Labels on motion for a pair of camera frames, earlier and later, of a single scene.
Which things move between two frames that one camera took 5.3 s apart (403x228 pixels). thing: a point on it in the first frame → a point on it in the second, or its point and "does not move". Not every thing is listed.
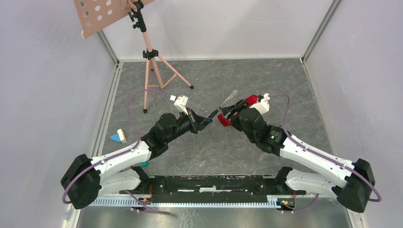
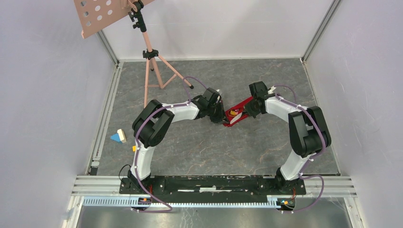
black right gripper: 228,111 → 251,111
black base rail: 215,189 does not move
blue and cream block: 119,137 does not move
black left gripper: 196,122 → 221,116
